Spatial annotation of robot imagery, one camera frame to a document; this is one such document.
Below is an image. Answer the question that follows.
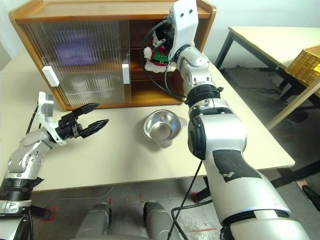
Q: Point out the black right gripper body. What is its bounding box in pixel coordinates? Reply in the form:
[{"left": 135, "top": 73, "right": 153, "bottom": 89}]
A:
[{"left": 155, "top": 22, "right": 176, "bottom": 51}]

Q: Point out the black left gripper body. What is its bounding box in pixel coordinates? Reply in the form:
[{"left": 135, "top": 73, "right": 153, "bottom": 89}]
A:
[{"left": 55, "top": 111, "right": 85, "bottom": 141}]

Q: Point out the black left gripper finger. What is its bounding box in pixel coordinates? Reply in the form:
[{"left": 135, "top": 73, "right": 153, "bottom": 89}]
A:
[
  {"left": 81, "top": 119, "right": 111, "bottom": 139},
  {"left": 71, "top": 102, "right": 101, "bottom": 119}
]

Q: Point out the white plush toy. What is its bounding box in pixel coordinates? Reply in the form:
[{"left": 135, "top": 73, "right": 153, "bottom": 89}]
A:
[{"left": 143, "top": 31, "right": 177, "bottom": 74}]

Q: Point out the ribbed glass sliding door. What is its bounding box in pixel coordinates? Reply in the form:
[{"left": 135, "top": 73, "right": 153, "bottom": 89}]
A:
[
  {"left": 23, "top": 21, "right": 127, "bottom": 108},
  {"left": 31, "top": 19, "right": 131, "bottom": 105}
]

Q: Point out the white door handle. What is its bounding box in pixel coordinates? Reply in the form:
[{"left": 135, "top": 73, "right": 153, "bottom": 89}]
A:
[
  {"left": 121, "top": 63, "right": 131, "bottom": 85},
  {"left": 41, "top": 65, "right": 60, "bottom": 88}
]

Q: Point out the purple tissue pack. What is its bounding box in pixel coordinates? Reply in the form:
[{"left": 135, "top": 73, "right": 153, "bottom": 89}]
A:
[{"left": 52, "top": 26, "right": 106, "bottom": 67}]

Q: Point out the wooden cabinet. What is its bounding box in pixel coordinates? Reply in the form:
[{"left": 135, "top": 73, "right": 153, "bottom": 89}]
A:
[{"left": 8, "top": 0, "right": 218, "bottom": 112}]

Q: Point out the metal bowl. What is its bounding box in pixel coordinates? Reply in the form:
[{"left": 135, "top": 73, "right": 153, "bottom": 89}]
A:
[{"left": 142, "top": 109, "right": 188, "bottom": 150}]

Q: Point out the red floor tape square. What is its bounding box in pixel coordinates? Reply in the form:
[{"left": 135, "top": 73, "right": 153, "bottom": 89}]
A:
[{"left": 41, "top": 205, "right": 59, "bottom": 222}]

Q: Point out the beige table with black legs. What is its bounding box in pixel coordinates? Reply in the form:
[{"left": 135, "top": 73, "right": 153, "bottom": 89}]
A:
[{"left": 215, "top": 25, "right": 320, "bottom": 131}]

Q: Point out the grey rounded left robot leg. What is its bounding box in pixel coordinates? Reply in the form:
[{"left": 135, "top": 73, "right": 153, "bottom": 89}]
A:
[{"left": 74, "top": 202, "right": 113, "bottom": 240}]

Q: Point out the grey rounded robot leg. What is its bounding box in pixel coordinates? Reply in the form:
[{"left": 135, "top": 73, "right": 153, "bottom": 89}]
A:
[
  {"left": 143, "top": 201, "right": 181, "bottom": 240},
  {"left": 74, "top": 202, "right": 113, "bottom": 240}
]

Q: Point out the grey rounded right robot leg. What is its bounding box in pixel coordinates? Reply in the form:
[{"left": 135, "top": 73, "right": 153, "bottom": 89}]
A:
[{"left": 143, "top": 201, "right": 181, "bottom": 240}]

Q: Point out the yellow wicker basket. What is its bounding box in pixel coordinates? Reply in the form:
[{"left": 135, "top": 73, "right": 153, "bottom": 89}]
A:
[{"left": 285, "top": 44, "right": 320, "bottom": 87}]

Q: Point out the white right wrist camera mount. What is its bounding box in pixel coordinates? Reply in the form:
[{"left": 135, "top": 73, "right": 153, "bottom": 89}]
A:
[{"left": 168, "top": 0, "right": 198, "bottom": 61}]

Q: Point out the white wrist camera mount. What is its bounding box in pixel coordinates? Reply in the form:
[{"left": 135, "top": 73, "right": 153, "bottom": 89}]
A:
[
  {"left": 36, "top": 91, "right": 67, "bottom": 146},
  {"left": 168, "top": 0, "right": 198, "bottom": 61}
]

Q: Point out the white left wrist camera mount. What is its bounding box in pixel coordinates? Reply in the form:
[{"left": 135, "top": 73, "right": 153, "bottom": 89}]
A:
[{"left": 36, "top": 91, "right": 67, "bottom": 146}]

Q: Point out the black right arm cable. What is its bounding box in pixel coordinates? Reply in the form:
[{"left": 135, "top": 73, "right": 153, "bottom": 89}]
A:
[{"left": 140, "top": 19, "right": 204, "bottom": 240}]

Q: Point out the white floor cable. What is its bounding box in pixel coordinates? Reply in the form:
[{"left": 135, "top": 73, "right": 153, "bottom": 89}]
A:
[{"left": 52, "top": 184, "right": 116, "bottom": 204}]

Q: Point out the black table leg frame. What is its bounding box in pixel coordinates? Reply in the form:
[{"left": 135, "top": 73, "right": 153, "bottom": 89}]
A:
[
  {"left": 192, "top": 159, "right": 320, "bottom": 203},
  {"left": 29, "top": 204, "right": 55, "bottom": 221}
]

